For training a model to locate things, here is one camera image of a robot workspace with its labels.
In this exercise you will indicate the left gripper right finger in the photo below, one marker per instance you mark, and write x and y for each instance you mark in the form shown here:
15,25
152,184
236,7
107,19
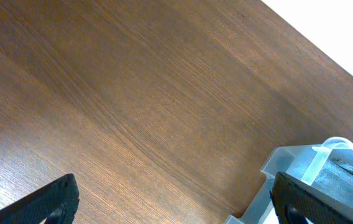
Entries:
297,202

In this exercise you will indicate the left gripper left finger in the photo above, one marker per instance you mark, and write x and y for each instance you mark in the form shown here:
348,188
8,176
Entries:
56,202

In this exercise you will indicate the clear plastic storage container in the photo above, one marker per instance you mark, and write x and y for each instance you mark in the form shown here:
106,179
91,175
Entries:
303,163

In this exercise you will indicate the light blue jeans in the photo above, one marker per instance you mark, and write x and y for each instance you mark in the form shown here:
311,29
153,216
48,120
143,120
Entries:
335,179

